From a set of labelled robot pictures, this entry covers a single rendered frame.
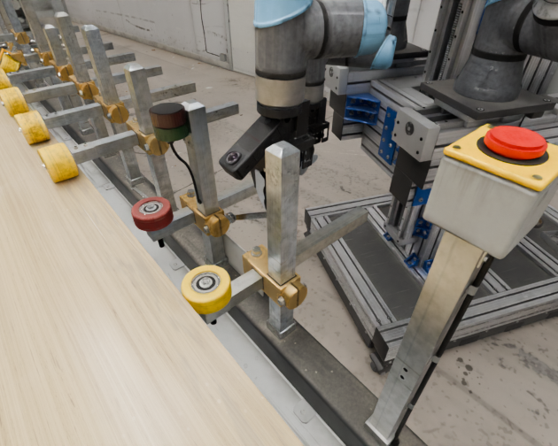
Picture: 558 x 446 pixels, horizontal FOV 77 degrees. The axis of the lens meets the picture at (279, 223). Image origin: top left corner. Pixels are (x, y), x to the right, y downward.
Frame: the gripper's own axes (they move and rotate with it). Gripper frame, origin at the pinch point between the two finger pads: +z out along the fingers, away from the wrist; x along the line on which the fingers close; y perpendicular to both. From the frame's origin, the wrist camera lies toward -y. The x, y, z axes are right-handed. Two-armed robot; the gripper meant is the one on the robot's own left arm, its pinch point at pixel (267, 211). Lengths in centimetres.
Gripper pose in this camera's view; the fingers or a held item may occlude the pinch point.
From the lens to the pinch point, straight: 66.1
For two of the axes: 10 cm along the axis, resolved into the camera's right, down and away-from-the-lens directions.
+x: -6.8, -4.7, 5.7
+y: 7.4, -4.0, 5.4
